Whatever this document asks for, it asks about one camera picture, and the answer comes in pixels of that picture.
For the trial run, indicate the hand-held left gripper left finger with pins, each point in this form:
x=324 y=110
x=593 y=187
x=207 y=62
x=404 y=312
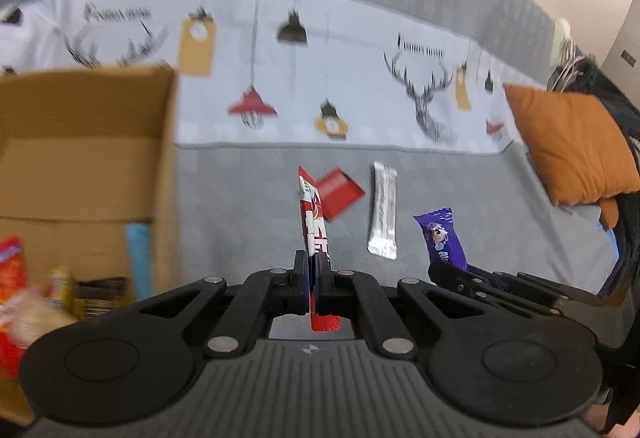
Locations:
x=303 y=280

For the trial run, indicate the red and white snack bar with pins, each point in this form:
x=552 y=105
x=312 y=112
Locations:
x=314 y=223

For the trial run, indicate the brown cardboard box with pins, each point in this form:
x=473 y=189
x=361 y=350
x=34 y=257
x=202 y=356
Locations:
x=75 y=158

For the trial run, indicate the light blue snack packet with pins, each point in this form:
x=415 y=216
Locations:
x=139 y=258

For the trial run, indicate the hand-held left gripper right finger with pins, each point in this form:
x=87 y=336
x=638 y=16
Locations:
x=322 y=280

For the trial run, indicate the yellow snack packet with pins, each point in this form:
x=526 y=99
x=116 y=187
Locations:
x=61 y=288

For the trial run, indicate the red orange snack bag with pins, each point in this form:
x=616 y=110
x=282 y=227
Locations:
x=11 y=278

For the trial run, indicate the wall switch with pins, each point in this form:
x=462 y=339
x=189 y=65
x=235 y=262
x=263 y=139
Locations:
x=630 y=58

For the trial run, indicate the white snack packet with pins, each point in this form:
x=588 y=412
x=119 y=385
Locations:
x=37 y=318

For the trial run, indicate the purple snack packet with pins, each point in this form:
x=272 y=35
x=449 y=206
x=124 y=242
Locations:
x=442 y=238

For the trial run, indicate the red snack packet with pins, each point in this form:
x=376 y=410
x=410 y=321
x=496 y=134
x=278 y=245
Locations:
x=342 y=193

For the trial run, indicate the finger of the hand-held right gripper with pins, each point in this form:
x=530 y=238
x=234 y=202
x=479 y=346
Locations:
x=450 y=279

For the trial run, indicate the silver snack packet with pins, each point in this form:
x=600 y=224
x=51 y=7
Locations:
x=384 y=213

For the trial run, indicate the orange pillow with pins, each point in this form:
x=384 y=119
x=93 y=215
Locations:
x=570 y=148

